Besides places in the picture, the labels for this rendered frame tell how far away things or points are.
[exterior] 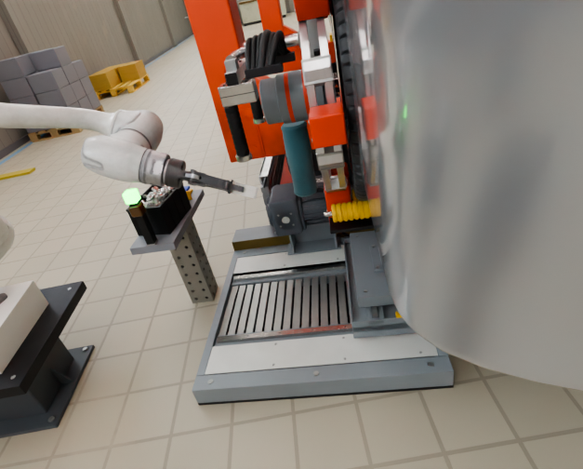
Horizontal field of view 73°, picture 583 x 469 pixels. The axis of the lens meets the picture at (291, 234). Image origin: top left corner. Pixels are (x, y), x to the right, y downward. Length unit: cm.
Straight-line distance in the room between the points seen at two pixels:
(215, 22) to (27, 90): 488
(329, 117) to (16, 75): 571
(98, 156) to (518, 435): 131
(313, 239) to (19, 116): 124
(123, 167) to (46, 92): 522
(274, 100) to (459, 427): 106
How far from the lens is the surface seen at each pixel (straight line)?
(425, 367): 134
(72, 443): 165
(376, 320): 135
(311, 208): 165
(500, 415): 137
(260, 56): 101
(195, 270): 176
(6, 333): 159
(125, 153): 107
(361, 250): 155
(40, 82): 625
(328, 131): 88
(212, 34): 168
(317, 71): 94
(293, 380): 134
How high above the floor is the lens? 113
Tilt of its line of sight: 32 degrees down
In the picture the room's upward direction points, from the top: 13 degrees counter-clockwise
